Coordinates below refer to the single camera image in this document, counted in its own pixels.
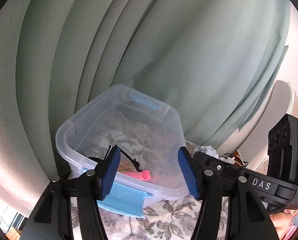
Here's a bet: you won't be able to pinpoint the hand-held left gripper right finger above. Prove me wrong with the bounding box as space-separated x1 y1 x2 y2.
177 147 281 240

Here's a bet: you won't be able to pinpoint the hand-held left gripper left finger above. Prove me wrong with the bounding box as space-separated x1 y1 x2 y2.
21 145 121 240

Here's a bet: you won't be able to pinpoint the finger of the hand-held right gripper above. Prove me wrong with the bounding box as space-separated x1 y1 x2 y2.
192 151 242 178

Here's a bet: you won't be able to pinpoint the clear plastic storage box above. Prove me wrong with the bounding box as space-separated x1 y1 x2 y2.
55 84 190 218

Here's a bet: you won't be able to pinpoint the person's right hand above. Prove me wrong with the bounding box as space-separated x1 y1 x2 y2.
269 212 298 240

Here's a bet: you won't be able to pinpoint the bundle of wooden sticks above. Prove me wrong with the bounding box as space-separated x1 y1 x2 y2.
117 158 137 173

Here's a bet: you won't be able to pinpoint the crumpled white paper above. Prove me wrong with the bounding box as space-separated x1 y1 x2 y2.
193 145 218 158

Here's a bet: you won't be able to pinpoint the floral table cloth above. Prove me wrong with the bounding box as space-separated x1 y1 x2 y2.
64 110 230 240

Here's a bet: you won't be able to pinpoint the wooden box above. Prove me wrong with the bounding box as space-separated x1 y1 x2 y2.
4 227 23 240

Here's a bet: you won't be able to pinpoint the pale green curtain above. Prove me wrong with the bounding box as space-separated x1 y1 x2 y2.
0 0 292 207

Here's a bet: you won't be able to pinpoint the tangled thin cables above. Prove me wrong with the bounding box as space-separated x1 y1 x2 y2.
219 152 250 168

